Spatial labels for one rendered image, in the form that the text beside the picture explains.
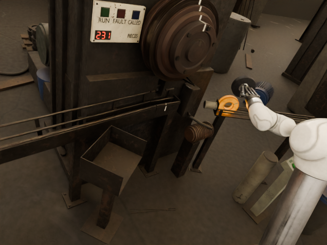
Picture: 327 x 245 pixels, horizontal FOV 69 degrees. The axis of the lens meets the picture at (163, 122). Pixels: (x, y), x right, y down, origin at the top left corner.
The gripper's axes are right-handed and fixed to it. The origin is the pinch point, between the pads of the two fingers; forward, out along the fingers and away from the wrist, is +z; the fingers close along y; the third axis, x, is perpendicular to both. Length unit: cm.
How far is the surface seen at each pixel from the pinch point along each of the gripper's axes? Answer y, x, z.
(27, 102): -163, -95, 48
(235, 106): 5.0, -21.2, 5.0
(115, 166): -72, -30, -60
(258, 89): 93, -67, 132
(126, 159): -67, -29, -55
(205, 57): -35.5, 15.6, -11.2
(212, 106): -11.3, -24.8, 3.9
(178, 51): -53, 20, -24
